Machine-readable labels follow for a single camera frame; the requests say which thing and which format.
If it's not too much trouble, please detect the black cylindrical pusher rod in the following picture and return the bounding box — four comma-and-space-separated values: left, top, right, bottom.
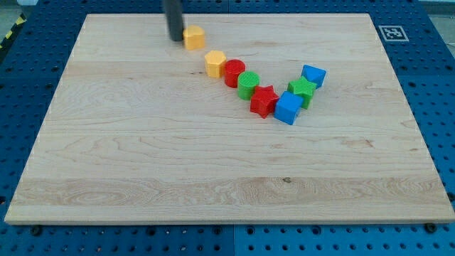
162, 0, 184, 42

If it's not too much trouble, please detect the yellow heart block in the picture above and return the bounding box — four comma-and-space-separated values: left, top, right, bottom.
183, 25, 205, 50

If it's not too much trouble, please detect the yellow hexagon block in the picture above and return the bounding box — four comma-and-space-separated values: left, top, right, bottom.
204, 50, 227, 78

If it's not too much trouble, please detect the red cylinder block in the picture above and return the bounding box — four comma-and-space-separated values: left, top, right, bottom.
225, 59, 246, 88

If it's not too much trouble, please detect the green cylinder block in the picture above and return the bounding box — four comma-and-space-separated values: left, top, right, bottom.
237, 71, 260, 100

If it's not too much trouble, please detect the wooden board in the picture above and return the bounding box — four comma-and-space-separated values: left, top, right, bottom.
5, 14, 454, 225

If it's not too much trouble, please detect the red star block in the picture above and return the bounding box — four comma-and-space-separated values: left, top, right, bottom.
250, 85, 279, 119

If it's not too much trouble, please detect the blue cube block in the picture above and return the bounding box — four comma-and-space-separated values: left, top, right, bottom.
274, 91, 304, 125

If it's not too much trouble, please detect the green star block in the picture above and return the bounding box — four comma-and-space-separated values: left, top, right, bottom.
287, 77, 316, 110

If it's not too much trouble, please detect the blue pentagon block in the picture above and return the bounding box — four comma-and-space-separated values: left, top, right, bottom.
301, 65, 326, 89

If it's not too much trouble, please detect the white fiducial marker tag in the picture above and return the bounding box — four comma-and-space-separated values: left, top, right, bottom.
379, 25, 409, 42

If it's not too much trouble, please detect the black screw bottom left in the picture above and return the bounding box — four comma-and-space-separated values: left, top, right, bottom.
30, 225, 43, 237

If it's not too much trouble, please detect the black screw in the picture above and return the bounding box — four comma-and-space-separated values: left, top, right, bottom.
30, 225, 43, 237
424, 223, 437, 234

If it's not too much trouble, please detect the black screw bottom right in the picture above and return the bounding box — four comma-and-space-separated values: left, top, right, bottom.
424, 223, 437, 234

